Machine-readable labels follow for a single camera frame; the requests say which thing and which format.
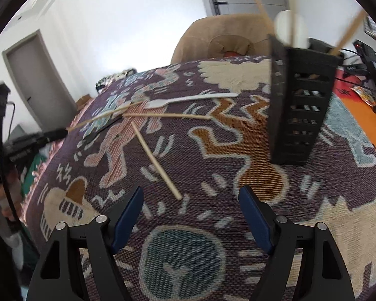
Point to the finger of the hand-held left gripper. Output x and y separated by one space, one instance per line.
40 139

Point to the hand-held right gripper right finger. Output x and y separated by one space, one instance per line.
257 219

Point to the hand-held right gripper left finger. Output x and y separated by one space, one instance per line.
127 216

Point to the black slotted utensil holder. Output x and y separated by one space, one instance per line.
300 116

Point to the white plastic fork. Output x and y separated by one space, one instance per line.
156 102

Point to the person's left hand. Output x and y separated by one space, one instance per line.
12 200

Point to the green cloth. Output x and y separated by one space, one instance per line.
34 172

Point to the cardboard box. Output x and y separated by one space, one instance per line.
84 101

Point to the plain grey door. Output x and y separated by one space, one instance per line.
40 81

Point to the printed woven blanket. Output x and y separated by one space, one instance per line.
206 175

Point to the black shoe rack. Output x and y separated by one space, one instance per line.
112 80

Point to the orange cat desk mat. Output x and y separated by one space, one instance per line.
363 122

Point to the colourful snack packet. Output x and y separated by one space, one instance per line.
363 94

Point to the orange item on chair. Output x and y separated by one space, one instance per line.
230 54

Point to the beige upholstered chair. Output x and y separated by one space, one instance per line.
206 34

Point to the black device on stand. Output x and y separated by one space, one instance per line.
373 59

